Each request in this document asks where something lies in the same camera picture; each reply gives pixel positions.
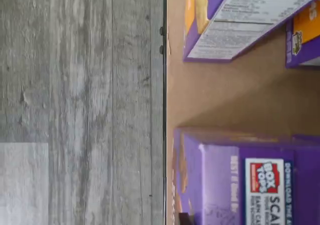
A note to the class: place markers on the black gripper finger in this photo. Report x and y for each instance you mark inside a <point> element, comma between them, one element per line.
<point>185,220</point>

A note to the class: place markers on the Annie's purple box brown label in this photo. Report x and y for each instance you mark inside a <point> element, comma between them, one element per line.
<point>220,180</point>

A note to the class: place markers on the black metal wood-board shelf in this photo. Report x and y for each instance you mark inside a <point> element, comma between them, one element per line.
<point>225,90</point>

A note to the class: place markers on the Annie's purple box yellow label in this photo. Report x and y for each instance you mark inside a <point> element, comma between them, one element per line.
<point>237,22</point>
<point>290,47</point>

